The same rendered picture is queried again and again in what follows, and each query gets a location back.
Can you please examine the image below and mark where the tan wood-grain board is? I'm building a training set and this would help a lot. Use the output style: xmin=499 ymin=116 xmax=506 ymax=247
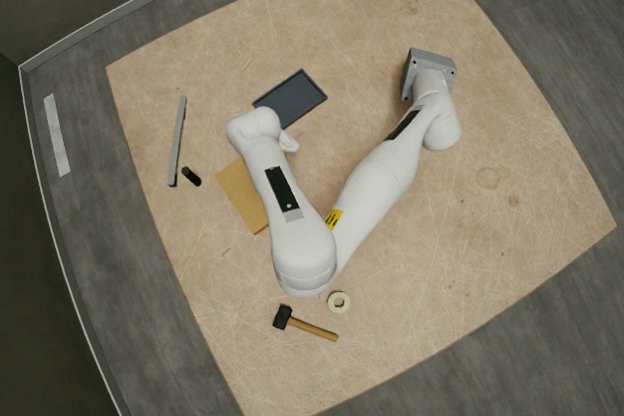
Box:
xmin=214 ymin=157 xmax=268 ymax=235

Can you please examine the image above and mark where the black-headed mallet with wooden handle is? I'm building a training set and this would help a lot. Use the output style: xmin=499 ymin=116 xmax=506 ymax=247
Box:
xmin=272 ymin=305 xmax=339 ymax=342

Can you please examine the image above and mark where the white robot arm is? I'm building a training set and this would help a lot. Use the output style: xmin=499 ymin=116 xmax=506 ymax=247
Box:
xmin=225 ymin=69 xmax=462 ymax=298

